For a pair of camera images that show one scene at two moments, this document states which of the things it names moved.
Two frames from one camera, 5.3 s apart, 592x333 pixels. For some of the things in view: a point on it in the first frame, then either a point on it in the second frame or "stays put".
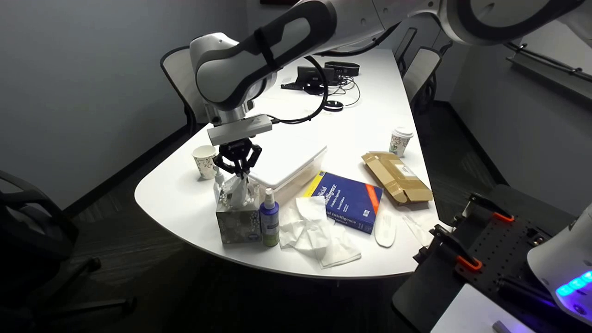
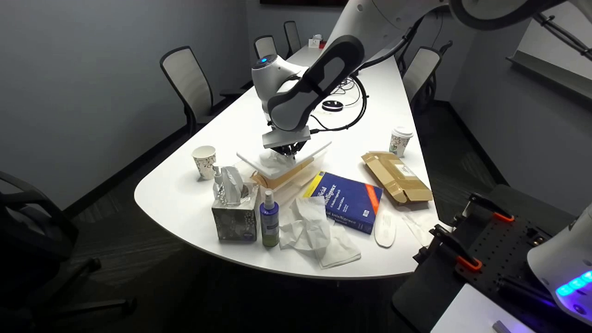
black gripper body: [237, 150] to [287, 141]
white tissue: [237, 191] to [274, 163]
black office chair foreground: [38, 257] stays put
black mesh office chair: [178, 65] stays put
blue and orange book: [348, 204] stays put
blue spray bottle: [269, 220] stays put
